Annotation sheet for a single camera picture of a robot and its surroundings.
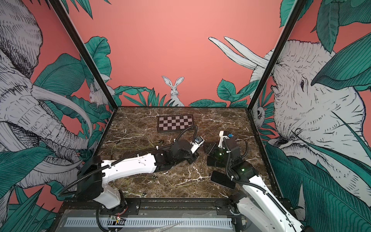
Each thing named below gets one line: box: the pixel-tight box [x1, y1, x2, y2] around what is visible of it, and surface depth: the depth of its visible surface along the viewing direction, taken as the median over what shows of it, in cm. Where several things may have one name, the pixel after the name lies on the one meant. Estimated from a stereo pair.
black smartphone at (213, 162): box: [206, 155, 227, 167], surface depth 67 cm
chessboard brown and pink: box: [156, 114, 195, 133], surface depth 109 cm
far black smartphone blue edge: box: [203, 142, 217, 155], surface depth 65 cm
